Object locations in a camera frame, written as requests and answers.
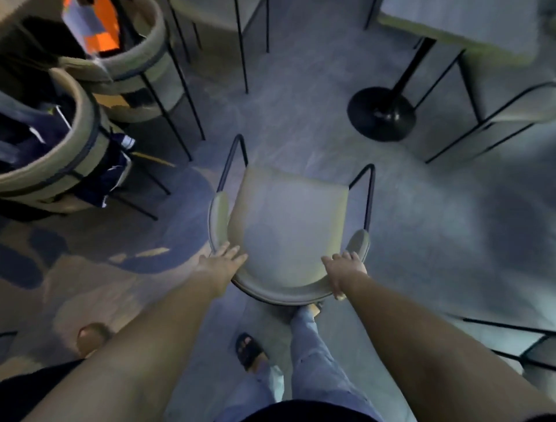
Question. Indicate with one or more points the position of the black shirt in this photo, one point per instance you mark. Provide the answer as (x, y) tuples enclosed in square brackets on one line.
[(26, 391)]

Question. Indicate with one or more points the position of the beige chair with black frame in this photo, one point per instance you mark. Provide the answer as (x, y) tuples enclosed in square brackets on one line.
[(534, 352), (508, 95), (65, 156), (139, 61), (208, 13), (282, 217)]

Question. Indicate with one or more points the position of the person's right thumb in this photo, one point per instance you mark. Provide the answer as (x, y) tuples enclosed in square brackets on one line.
[(339, 290)]

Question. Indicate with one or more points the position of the person's left fingers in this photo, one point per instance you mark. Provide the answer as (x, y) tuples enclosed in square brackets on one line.
[(233, 254)]

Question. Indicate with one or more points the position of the black garment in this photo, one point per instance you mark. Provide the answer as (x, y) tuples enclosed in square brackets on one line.
[(30, 48)]

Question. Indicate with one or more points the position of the navy garment with white trim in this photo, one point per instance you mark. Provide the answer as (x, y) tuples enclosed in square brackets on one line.
[(108, 174)]

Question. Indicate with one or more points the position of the light blue jeans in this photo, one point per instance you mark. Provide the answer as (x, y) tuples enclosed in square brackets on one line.
[(317, 365)]

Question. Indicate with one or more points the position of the brown shoe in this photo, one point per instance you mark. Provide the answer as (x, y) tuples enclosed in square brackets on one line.
[(92, 340)]

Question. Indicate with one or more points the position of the table with black pedestal base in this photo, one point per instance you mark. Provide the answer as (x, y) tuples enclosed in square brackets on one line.
[(456, 21)]

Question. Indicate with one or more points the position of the person's right hand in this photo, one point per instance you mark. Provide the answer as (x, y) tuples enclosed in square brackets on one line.
[(347, 274)]

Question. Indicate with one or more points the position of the person's left hand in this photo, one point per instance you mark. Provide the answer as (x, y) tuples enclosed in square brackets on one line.
[(219, 271)]

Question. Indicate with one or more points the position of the person's left forearm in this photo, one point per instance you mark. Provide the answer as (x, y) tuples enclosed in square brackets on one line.
[(143, 348)]

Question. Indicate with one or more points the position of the person's right forearm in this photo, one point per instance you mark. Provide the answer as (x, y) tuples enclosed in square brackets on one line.
[(425, 348)]

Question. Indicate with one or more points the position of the orange and white garment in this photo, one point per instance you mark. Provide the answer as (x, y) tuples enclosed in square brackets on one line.
[(100, 26)]

